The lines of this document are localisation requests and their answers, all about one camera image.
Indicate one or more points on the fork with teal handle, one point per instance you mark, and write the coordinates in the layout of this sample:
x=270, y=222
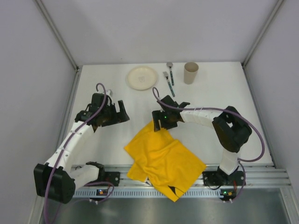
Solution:
x=168, y=82

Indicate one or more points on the cream round plate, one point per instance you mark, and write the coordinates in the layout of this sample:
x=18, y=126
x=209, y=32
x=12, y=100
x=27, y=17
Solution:
x=141, y=78

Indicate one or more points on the yellow cartoon cloth placemat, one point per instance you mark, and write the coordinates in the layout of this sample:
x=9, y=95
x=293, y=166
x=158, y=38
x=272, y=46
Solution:
x=171, y=167

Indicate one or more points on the left aluminium frame post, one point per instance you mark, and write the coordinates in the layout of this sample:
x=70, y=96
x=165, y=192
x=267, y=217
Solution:
x=45, y=14

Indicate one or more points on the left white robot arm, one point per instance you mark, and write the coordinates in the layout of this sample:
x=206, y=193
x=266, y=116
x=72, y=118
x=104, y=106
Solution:
x=55, y=179

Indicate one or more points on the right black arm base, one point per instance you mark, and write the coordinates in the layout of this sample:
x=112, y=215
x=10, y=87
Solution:
x=217, y=178

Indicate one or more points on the beige cup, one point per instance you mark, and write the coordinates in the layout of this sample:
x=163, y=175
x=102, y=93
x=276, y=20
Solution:
x=190, y=72

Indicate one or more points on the aluminium frame post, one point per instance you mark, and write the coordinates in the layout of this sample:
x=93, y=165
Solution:
x=45, y=14
x=266, y=25

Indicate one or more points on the aluminium mounting rail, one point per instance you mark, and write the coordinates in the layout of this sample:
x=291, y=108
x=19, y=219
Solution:
x=256, y=176

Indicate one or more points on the slotted grey cable duct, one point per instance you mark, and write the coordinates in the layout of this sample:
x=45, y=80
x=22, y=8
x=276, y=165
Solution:
x=151, y=193

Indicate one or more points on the right aluminium frame post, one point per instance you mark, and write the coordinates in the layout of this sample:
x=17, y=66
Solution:
x=266, y=25

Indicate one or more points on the spoon with teal handle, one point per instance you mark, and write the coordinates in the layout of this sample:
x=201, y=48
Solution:
x=170, y=65

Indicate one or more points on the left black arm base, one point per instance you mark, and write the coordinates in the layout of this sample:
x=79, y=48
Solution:
x=112, y=178

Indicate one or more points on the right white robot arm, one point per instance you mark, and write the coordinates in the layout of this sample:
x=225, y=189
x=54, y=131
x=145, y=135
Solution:
x=231, y=131

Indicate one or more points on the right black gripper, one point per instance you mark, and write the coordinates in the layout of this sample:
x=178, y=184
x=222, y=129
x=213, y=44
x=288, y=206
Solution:
x=162, y=118

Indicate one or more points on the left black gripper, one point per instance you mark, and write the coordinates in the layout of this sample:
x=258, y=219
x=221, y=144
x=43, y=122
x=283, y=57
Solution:
x=116, y=115

